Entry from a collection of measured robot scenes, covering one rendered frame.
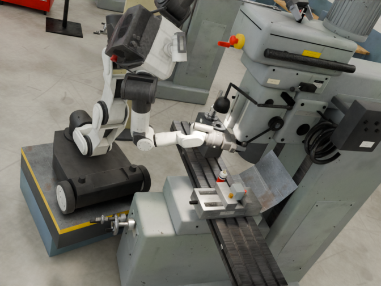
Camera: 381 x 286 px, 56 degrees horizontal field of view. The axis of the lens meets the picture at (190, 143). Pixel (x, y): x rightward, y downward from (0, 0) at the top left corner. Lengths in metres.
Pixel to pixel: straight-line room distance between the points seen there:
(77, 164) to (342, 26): 1.72
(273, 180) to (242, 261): 0.60
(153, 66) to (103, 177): 0.97
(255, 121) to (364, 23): 0.60
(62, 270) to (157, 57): 1.58
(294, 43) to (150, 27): 0.61
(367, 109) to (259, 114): 0.44
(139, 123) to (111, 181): 0.72
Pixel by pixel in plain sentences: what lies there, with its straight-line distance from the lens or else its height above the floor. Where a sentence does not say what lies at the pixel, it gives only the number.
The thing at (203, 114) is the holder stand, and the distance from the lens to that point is 2.24.
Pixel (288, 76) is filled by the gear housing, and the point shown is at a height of 1.70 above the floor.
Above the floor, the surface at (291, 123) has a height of 1.46.
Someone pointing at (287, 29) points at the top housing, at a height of 1.88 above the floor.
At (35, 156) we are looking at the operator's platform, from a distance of 2.75.
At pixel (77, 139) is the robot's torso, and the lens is 2.46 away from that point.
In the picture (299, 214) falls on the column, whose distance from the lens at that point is 2.16.
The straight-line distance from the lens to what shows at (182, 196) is 2.02.
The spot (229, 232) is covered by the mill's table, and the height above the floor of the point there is 0.91.
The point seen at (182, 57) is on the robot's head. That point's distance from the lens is 1.60.
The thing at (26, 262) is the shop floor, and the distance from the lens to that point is 2.67.
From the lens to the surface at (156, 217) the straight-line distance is 2.03.
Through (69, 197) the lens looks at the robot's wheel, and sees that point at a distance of 2.25.
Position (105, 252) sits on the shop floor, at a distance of 2.74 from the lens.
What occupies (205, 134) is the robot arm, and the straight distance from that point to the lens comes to 1.80.
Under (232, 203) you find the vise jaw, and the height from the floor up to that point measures 1.04.
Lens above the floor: 2.21
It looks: 34 degrees down
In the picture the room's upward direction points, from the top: 21 degrees clockwise
